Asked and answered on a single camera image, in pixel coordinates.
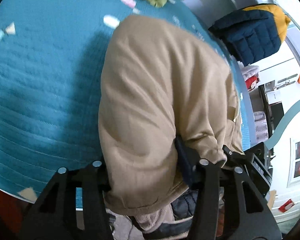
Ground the tan brown garment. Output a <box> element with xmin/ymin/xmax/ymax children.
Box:
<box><xmin>97</xmin><ymin>14</ymin><xmax>246</xmax><ymax>233</ymax></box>

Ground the red garment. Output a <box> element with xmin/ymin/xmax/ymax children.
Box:
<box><xmin>0</xmin><ymin>190</ymin><xmax>28</xmax><ymax>239</ymax></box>

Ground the pink jacket with red bag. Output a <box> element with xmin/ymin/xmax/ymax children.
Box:
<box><xmin>241</xmin><ymin>65</ymin><xmax>260</xmax><ymax>91</ymax></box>

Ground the navy yellow puffer jacket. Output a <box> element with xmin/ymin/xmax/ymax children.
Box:
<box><xmin>209</xmin><ymin>3</ymin><xmax>291</xmax><ymax>66</ymax></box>

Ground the teal quilted bedspread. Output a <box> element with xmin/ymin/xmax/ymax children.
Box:
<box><xmin>0</xmin><ymin>0</ymin><xmax>252</xmax><ymax>209</ymax></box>

